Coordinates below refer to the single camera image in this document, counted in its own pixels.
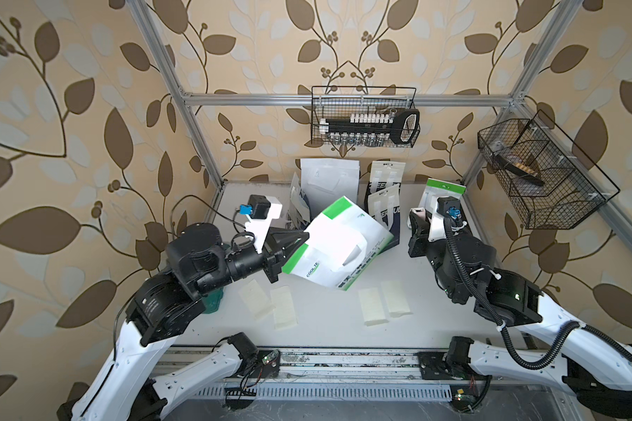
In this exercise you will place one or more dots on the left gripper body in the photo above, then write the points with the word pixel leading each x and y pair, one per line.
pixel 241 262

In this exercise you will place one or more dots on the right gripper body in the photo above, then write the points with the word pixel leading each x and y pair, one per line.
pixel 437 257

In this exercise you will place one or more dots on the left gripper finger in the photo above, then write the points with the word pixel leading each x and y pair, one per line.
pixel 273 267
pixel 284 243

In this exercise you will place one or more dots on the blue white Cheerful bag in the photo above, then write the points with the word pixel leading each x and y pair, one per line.
pixel 299 213

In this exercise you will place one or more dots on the green white bag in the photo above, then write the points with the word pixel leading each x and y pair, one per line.
pixel 343 241
pixel 435 189

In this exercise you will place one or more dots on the navy bag front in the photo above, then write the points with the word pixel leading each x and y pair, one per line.
pixel 384 207

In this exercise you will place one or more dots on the navy bag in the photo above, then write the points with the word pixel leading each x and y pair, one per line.
pixel 384 207
pixel 384 174

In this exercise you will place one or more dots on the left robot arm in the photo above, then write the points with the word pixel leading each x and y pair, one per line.
pixel 162 310

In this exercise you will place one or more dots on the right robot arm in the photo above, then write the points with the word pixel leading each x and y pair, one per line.
pixel 543 343

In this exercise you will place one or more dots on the green tool case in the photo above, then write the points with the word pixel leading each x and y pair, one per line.
pixel 212 300

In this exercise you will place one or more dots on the large white paper bag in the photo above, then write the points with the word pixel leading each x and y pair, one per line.
pixel 325 180

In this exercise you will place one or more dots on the dark tool in basket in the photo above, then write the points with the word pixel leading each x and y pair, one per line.
pixel 513 171

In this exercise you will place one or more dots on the navy bag rear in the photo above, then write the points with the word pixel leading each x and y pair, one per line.
pixel 384 174

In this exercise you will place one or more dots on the black socket set holder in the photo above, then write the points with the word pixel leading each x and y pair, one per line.
pixel 397 128

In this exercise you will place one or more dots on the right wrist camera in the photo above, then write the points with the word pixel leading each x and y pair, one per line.
pixel 452 214

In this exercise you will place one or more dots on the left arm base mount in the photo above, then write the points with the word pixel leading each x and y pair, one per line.
pixel 257 366

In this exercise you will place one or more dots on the right wire basket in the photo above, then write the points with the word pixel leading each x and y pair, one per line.
pixel 575 185

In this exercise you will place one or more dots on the wire basket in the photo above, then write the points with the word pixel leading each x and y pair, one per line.
pixel 575 185
pixel 339 101

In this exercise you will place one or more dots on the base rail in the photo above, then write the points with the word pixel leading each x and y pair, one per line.
pixel 306 374

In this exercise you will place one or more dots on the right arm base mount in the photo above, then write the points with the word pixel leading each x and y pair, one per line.
pixel 454 364

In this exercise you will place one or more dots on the back wire basket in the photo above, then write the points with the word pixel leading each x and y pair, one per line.
pixel 339 101

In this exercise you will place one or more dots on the aluminium frame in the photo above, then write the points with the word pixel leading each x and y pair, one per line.
pixel 563 61

